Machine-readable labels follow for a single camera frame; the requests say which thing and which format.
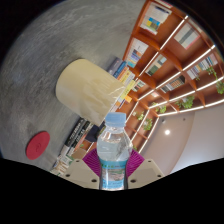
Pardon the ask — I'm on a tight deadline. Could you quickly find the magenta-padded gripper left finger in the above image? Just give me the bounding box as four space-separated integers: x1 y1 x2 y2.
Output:
63 148 101 190

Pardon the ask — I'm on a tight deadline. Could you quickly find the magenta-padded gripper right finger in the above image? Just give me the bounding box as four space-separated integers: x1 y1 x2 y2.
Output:
126 148 166 190

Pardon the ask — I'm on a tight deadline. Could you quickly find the clear blue-capped water bottle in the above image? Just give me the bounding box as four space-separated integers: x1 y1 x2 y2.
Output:
96 112 134 192

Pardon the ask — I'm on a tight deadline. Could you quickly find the dark book stack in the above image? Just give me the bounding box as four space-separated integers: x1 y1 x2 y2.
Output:
59 117 96 158

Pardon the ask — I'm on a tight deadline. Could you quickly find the dark office chair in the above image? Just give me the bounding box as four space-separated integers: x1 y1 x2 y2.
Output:
84 123 107 144

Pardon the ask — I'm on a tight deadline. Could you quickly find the flat round red coaster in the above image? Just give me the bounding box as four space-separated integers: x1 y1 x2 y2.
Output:
25 130 51 161

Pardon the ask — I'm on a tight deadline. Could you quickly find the white ceramic mug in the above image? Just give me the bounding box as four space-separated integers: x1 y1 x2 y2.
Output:
55 58 126 127

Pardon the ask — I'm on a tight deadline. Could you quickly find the wooden shelf unit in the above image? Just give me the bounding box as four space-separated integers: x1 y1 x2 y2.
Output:
118 0 224 154

